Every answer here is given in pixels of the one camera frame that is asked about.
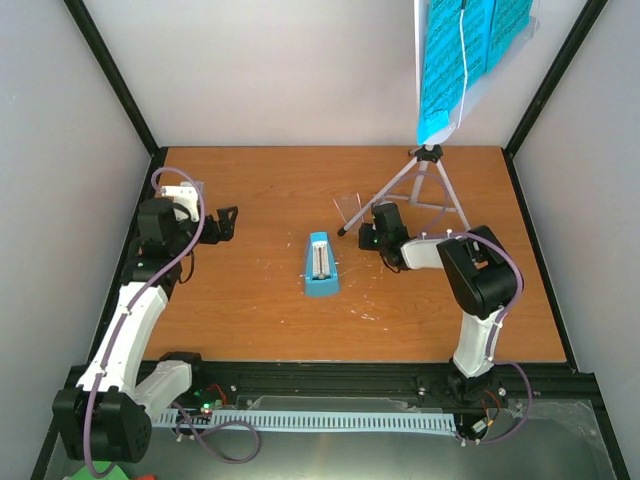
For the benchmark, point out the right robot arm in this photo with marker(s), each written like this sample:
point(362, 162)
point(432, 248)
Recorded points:
point(483, 278)

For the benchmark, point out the white tripod music stand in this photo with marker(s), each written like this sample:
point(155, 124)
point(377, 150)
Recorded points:
point(424, 168)

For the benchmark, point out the blue sheet music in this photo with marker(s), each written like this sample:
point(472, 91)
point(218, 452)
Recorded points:
point(460, 46)

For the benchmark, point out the green paper sheet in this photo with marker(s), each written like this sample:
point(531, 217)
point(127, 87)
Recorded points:
point(107, 471)

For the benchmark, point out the blue metronome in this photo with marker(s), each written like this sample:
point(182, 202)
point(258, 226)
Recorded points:
point(321, 278)

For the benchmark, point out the clear plastic metronome cover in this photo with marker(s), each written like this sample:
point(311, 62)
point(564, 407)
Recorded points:
point(348, 205)

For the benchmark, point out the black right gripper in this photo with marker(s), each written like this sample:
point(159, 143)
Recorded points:
point(364, 241)

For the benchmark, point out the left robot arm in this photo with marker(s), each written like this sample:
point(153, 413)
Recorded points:
point(109, 412)

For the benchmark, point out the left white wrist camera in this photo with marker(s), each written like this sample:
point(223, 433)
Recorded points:
point(186, 201)

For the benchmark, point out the grey slotted cable duct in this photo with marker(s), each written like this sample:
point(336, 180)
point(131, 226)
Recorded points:
point(327, 422)

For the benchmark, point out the black aluminium frame rail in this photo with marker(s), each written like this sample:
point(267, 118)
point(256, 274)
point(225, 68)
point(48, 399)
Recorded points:
point(423, 385)

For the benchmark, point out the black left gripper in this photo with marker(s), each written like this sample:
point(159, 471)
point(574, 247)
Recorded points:
point(226, 227)

